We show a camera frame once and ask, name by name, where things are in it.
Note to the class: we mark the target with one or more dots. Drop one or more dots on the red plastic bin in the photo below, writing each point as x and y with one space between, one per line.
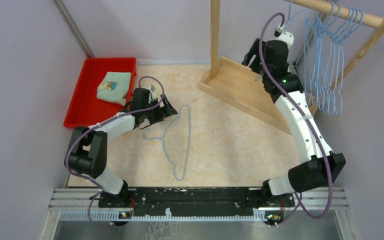
85 108

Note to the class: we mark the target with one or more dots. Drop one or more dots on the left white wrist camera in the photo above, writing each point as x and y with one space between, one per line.
152 94

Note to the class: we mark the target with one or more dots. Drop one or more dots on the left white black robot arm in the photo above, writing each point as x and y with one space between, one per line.
87 153

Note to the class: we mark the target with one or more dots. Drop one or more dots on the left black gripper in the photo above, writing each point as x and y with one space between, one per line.
166 111

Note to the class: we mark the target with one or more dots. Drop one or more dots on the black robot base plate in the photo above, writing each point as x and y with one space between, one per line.
196 201

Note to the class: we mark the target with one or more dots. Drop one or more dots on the aluminium frame rail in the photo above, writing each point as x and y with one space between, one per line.
82 204

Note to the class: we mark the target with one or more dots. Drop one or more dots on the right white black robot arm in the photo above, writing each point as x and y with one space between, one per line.
319 164

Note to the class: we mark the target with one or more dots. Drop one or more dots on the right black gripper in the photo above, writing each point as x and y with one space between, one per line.
253 51

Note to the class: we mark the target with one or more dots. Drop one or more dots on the folded light green cloth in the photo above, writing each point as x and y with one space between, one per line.
114 87

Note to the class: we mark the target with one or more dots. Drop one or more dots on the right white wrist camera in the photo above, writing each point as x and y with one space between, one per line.
284 35

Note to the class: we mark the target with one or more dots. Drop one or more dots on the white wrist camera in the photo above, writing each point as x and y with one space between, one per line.
152 94
284 35

